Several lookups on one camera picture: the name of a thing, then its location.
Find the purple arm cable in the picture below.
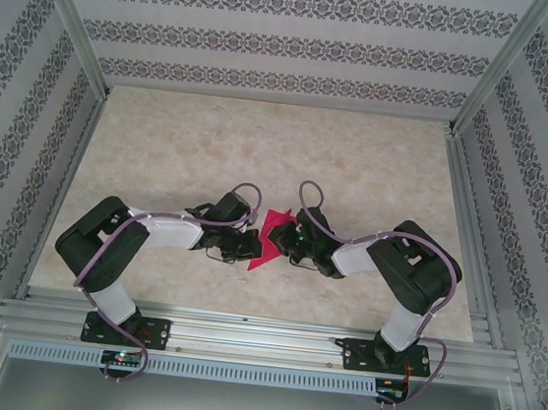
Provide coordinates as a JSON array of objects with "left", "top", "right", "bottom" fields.
[
  {"left": 61, "top": 164, "right": 265, "bottom": 399},
  {"left": 274, "top": 179, "right": 472, "bottom": 410}
]

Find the aluminium side rail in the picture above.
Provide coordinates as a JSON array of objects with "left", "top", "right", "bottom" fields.
[
  {"left": 14, "top": 84, "right": 112, "bottom": 309},
  {"left": 422, "top": 129, "right": 529, "bottom": 349}
]

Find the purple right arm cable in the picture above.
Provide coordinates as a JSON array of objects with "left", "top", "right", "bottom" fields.
[{"left": 274, "top": 179, "right": 472, "bottom": 410}]

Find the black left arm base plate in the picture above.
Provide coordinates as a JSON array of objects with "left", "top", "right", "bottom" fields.
[{"left": 79, "top": 308, "right": 175, "bottom": 353}]

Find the slotted grey cable duct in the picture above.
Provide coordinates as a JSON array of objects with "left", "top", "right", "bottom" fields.
[{"left": 6, "top": 336, "right": 380, "bottom": 399}]

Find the aluminium mounting rail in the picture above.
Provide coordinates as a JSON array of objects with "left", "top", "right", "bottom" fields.
[{"left": 0, "top": 284, "right": 529, "bottom": 395}]

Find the thin black right gripper cable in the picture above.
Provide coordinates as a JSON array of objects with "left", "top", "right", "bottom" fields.
[{"left": 287, "top": 256, "right": 322, "bottom": 273}]

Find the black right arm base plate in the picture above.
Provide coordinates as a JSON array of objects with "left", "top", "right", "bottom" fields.
[{"left": 339, "top": 335, "right": 434, "bottom": 381}]

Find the aluminium frame post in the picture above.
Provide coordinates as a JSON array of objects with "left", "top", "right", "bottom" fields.
[
  {"left": 447, "top": 0, "right": 548, "bottom": 146},
  {"left": 12, "top": 0, "right": 121, "bottom": 98}
]

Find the pink paper sheet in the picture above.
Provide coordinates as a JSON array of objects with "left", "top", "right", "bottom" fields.
[{"left": 246, "top": 204, "right": 300, "bottom": 278}]

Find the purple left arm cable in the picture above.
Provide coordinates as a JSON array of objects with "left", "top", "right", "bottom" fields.
[{"left": 61, "top": 164, "right": 265, "bottom": 399}]

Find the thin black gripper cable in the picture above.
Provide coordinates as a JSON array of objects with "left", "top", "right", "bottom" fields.
[
  {"left": 205, "top": 248, "right": 239, "bottom": 266},
  {"left": 287, "top": 256, "right": 322, "bottom": 273}
]

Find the thin black left gripper cable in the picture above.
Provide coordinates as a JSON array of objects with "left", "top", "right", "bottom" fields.
[{"left": 205, "top": 248, "right": 239, "bottom": 266}]

